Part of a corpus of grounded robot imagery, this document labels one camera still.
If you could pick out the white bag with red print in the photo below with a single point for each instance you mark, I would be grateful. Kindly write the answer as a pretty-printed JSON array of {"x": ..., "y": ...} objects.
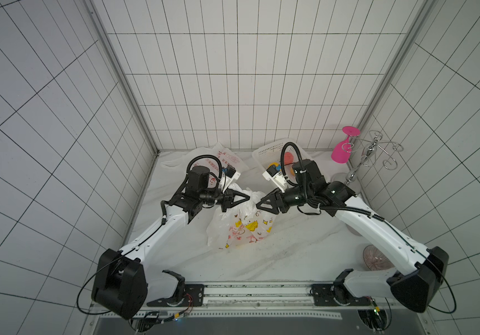
[{"x": 215, "y": 158}]

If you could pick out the pink peach top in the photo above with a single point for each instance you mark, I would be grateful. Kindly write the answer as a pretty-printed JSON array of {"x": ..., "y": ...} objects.
[{"x": 288, "y": 158}]

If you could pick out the black mounting plate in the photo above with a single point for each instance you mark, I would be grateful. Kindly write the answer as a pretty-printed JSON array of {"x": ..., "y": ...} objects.
[
  {"x": 184, "y": 296},
  {"x": 329, "y": 295}
]

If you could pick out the silver metal glass rack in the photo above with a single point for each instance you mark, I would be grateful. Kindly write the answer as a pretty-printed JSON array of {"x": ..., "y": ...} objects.
[{"x": 370, "y": 150}]

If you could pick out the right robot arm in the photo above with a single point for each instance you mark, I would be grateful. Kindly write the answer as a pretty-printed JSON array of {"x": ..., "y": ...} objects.
[{"x": 417, "y": 273}]

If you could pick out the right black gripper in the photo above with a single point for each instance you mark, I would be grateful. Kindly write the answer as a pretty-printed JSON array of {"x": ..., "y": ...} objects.
[{"x": 277, "y": 202}]

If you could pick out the translucent white plastic bag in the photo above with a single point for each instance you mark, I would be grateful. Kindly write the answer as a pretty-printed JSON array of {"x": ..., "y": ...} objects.
[{"x": 243, "y": 224}]

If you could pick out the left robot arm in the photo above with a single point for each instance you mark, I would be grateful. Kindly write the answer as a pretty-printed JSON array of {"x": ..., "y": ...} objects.
[{"x": 128, "y": 279}]

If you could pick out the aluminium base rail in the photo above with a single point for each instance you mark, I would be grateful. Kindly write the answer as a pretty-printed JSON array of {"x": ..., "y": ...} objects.
[{"x": 256, "y": 300}]

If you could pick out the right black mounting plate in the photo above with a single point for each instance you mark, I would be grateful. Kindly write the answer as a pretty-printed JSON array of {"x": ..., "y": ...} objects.
[{"x": 329, "y": 295}]

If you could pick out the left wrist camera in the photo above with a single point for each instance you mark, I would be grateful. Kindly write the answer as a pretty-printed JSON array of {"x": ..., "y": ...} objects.
[{"x": 229, "y": 176}]

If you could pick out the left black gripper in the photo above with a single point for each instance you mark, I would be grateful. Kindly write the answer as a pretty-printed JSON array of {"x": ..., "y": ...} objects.
[{"x": 229, "y": 201}]

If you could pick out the pink plastic wine glass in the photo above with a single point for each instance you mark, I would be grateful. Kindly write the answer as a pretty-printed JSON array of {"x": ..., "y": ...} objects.
[{"x": 342, "y": 151}]

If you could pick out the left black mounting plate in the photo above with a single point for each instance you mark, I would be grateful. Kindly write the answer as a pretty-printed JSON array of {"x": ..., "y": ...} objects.
[{"x": 184, "y": 296}]

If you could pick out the white perforated plastic basket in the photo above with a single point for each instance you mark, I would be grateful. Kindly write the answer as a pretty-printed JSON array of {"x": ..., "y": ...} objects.
[{"x": 269, "y": 154}]

